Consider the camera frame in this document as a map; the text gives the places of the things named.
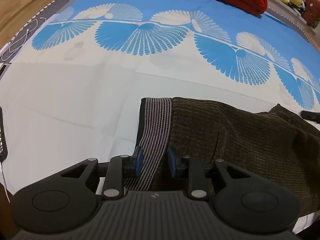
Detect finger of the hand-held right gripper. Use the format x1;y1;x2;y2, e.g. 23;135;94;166
301;110;320;124

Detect white cable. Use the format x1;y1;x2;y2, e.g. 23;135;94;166
0;17;48;63

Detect brown corduroy pants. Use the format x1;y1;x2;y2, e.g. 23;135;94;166
124;96;320;220

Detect white window sill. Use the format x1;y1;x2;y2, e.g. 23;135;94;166
264;0;320;48

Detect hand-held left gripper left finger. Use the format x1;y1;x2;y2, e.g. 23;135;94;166
59;146;144;201

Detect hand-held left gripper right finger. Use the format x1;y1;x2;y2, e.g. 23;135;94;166
167;146;253;201

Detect red cushion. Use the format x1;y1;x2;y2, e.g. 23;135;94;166
305;0;320;28

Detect black mesh swatter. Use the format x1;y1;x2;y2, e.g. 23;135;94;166
0;107;9;156

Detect blue white printed bed sheet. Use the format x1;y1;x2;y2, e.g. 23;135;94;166
0;0;320;230

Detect wooden bed frame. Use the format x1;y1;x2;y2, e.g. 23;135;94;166
0;0;73;51

